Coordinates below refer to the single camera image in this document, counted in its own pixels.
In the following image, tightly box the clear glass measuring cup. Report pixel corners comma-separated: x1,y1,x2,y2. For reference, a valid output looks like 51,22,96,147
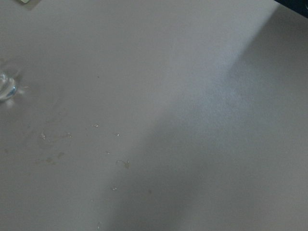
0,72,17,102

